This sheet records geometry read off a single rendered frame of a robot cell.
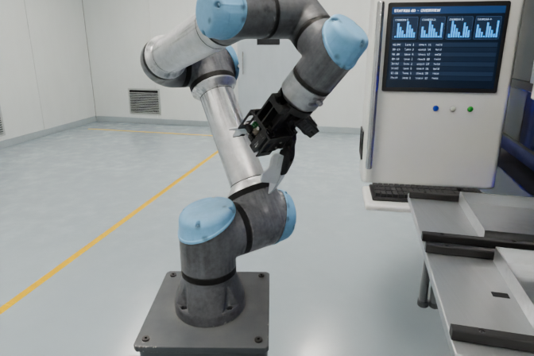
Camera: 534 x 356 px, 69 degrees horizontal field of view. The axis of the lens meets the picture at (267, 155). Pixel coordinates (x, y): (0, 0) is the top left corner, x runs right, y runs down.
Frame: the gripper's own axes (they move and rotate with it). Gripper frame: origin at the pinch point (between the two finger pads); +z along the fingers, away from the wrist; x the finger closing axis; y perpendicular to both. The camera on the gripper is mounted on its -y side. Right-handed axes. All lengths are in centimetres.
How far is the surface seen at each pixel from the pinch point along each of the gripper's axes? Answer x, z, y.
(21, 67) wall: -437, 381, -101
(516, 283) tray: 46, -17, -25
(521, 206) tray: 38, -11, -74
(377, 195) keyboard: 11, 22, -67
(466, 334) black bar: 45.9, -13.9, -6.1
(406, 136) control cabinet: -2, 8, -87
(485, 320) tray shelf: 47, -14, -14
